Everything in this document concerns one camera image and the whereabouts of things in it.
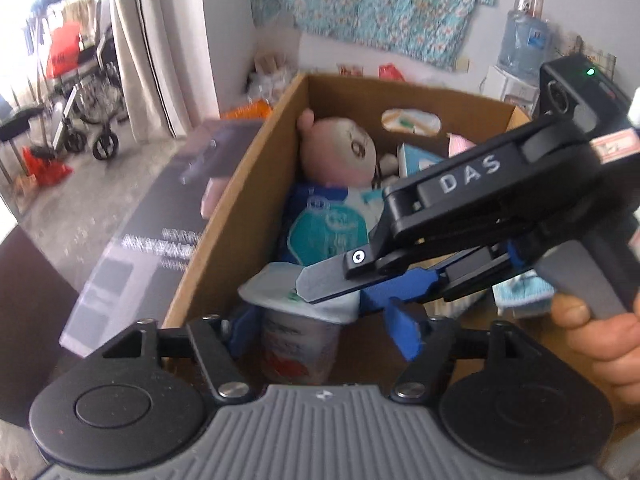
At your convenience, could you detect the blue and white tissue packet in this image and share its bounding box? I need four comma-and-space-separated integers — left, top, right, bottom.
397, 142, 446, 177

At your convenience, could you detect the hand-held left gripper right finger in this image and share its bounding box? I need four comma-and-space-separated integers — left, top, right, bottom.
387, 298, 546, 404

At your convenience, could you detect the pink sponge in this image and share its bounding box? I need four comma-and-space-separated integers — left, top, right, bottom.
446, 132, 476, 158

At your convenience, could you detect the wheelchair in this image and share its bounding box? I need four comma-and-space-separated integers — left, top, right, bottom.
47, 0, 132, 162

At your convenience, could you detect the white tissue pack green print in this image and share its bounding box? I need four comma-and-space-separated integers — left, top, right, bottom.
381, 107, 442, 137

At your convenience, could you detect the brown cardboard box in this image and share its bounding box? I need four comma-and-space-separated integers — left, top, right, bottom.
162, 74, 556, 361

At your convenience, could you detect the blue water bottle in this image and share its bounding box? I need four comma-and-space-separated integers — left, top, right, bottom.
497, 7, 553, 79

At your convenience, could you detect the white water dispenser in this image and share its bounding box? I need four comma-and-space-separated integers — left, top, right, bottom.
482, 65, 543, 111

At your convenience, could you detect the light blue knitted cloth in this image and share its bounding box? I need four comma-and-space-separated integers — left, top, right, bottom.
492, 275, 553, 319

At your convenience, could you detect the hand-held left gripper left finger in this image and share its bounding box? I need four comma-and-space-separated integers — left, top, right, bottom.
102, 310, 261, 404

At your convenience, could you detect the white curtain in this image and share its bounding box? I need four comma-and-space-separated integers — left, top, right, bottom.
111, 0, 221, 139

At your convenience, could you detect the red cloth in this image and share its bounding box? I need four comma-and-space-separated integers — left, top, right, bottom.
47, 22, 83, 79

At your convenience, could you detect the person's right hand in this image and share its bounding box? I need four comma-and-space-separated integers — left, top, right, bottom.
550, 295, 640, 404

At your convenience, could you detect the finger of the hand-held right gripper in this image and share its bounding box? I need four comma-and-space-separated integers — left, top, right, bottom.
360, 247, 531, 319
295, 244, 501, 307

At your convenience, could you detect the pink-hat plush doll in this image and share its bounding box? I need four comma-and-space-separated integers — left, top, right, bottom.
297, 107, 401, 191

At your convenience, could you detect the teal floral wall cloth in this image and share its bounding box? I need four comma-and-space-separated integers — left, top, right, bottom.
250, 0, 501, 72

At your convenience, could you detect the black glossy carton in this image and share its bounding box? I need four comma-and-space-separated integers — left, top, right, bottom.
60, 120, 261, 356

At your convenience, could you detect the blue wet wipes pack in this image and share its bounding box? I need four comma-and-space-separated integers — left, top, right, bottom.
282, 182, 386, 271

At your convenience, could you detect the white yogurt cup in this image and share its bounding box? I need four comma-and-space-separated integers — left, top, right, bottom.
237, 262, 361, 386

